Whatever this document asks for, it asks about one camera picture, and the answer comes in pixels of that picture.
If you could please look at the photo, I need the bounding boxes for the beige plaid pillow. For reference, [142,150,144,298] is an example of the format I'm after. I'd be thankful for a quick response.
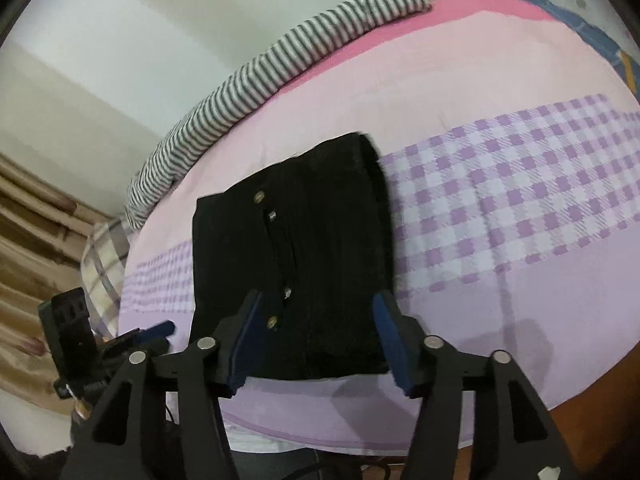
[80,217,132,341]

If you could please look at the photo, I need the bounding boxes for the white floral quilt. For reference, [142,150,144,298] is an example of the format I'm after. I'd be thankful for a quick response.
[517,0,640,93]

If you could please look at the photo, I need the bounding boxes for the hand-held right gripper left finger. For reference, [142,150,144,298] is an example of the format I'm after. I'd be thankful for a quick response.
[60,290,263,480]

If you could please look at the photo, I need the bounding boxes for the black pants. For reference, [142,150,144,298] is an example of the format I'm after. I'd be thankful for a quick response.
[191,131,397,381]

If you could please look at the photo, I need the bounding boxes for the pink purple checked bedsheet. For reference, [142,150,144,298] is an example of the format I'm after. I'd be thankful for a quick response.
[117,0,640,456]

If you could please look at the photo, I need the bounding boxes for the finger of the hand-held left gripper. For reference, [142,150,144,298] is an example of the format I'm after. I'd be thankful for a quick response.
[139,320,176,342]

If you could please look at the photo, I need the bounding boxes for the beige curtain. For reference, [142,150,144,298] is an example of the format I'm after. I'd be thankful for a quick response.
[0,152,121,416]

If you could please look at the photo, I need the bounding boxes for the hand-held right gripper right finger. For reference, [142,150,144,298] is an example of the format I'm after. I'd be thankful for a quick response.
[371,290,581,480]

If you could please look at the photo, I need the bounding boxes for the wooden bed frame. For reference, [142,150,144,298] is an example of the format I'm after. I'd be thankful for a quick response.
[545,370,640,466]

